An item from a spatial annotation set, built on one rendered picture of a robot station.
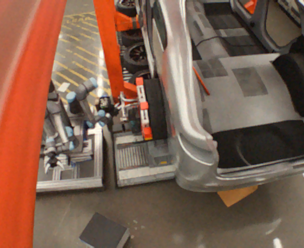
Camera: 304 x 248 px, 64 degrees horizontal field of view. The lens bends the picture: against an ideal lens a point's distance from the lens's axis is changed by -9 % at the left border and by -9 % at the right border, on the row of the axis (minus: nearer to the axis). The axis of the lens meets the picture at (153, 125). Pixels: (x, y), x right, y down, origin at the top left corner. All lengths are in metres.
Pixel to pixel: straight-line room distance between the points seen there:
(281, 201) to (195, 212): 1.11
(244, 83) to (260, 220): 1.61
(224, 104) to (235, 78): 0.41
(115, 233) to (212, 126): 1.48
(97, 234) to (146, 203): 0.76
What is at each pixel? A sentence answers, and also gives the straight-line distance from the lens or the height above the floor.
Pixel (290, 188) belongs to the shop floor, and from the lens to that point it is 3.70.
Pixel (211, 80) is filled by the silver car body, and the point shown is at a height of 1.05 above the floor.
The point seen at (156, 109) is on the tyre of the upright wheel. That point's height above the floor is 1.09.
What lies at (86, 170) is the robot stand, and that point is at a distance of 3.38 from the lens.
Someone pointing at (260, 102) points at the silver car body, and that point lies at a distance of 3.02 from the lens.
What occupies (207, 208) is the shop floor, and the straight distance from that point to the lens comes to 3.29.
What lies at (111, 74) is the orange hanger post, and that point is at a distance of 3.06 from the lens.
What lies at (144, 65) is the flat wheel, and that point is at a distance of 4.12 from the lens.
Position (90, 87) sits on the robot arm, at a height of 1.31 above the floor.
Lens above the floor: 3.03
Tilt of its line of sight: 51 degrees down
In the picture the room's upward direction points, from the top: 4 degrees counter-clockwise
